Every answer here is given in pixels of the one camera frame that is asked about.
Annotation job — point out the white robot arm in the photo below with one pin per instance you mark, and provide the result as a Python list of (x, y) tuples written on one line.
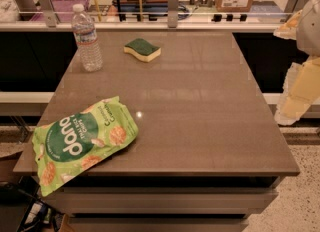
[(308, 31)]

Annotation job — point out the purple bin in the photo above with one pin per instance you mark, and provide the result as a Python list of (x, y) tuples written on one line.
[(62, 11)]

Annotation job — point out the green and yellow sponge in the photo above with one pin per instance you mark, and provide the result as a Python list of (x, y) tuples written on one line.
[(142, 50)]

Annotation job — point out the grey drawer cabinet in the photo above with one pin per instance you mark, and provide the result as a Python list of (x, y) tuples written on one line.
[(161, 209)]

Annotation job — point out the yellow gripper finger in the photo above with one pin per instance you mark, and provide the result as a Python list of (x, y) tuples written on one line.
[(301, 89), (287, 31)]

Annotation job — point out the clear plastic water bottle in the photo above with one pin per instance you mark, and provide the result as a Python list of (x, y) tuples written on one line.
[(86, 39)]

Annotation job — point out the green rice chip bag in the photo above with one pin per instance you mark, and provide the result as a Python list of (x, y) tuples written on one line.
[(66, 148)]

